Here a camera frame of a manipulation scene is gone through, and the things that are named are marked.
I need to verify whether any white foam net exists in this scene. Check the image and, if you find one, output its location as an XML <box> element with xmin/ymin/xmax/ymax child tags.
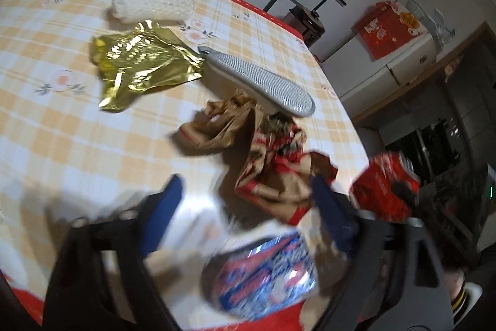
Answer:
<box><xmin>108</xmin><ymin>0</ymin><xmax>194</xmax><ymax>23</ymax></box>

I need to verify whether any pile of clear plastic containers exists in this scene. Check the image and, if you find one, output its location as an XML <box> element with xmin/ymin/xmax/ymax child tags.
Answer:
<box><xmin>405</xmin><ymin>0</ymin><xmax>456</xmax><ymax>45</ymax></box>

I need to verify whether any person's right forearm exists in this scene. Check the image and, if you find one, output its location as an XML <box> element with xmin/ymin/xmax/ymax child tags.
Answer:
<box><xmin>444</xmin><ymin>265</ymin><xmax>485</xmax><ymax>320</ymax></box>

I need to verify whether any blue white printed packet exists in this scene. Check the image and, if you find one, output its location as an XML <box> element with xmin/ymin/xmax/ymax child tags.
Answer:
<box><xmin>201</xmin><ymin>232</ymin><xmax>320</xmax><ymax>320</ymax></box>

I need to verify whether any white fridge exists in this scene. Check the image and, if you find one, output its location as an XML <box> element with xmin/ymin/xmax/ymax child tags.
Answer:
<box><xmin>321</xmin><ymin>32</ymin><xmax>444</xmax><ymax>110</ymax></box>

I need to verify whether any hanging printed bag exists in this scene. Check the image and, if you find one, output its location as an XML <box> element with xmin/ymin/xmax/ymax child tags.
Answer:
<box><xmin>444</xmin><ymin>57</ymin><xmax>463</xmax><ymax>81</ymax></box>

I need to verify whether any grey lint brush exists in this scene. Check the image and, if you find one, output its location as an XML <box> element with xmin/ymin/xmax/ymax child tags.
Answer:
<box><xmin>197</xmin><ymin>46</ymin><xmax>315</xmax><ymax>118</ymax></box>

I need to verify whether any black built-in stove oven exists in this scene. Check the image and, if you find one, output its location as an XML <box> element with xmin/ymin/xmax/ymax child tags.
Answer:
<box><xmin>380</xmin><ymin>118</ymin><xmax>477</xmax><ymax>192</ymax></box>

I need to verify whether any crushed red packet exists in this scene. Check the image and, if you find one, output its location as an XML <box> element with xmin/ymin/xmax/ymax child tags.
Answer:
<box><xmin>350</xmin><ymin>152</ymin><xmax>422</xmax><ymax>224</ymax></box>

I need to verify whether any gold foil wrapper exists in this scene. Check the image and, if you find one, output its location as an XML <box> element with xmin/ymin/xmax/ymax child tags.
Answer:
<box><xmin>91</xmin><ymin>20</ymin><xmax>205</xmax><ymax>112</ymax></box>

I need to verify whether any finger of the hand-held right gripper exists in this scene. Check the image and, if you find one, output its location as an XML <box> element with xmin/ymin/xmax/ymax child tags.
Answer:
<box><xmin>391</xmin><ymin>180</ymin><xmax>423</xmax><ymax>209</ymax></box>

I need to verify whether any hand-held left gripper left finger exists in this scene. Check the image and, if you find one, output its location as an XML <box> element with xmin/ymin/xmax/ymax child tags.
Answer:
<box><xmin>42</xmin><ymin>174</ymin><xmax>184</xmax><ymax>331</ymax></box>

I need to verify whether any brown paper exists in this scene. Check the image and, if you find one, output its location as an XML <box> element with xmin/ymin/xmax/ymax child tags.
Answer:
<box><xmin>172</xmin><ymin>91</ymin><xmax>264</xmax><ymax>155</ymax></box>

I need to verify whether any plaid tablecloth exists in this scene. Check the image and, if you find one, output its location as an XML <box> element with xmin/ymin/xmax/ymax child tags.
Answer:
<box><xmin>0</xmin><ymin>0</ymin><xmax>369</xmax><ymax>328</ymax></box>

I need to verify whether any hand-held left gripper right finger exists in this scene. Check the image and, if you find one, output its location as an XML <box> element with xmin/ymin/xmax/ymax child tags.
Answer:
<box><xmin>310</xmin><ymin>176</ymin><xmax>455</xmax><ymax>331</ymax></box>

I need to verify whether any brown pressure cooker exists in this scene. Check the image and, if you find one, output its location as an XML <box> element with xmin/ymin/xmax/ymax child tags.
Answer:
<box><xmin>281</xmin><ymin>4</ymin><xmax>326</xmax><ymax>48</ymax></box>

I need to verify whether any red striped brown paper bag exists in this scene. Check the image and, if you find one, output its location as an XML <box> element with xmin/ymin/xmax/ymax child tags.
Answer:
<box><xmin>234</xmin><ymin>114</ymin><xmax>339</xmax><ymax>225</ymax></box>

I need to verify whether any wooden door frame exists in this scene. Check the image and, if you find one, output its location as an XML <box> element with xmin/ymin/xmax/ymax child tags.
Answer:
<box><xmin>351</xmin><ymin>21</ymin><xmax>491</xmax><ymax>128</ymax></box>

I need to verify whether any red printed cloth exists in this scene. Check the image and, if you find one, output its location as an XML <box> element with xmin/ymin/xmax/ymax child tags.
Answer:
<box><xmin>351</xmin><ymin>0</ymin><xmax>431</xmax><ymax>62</ymax></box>

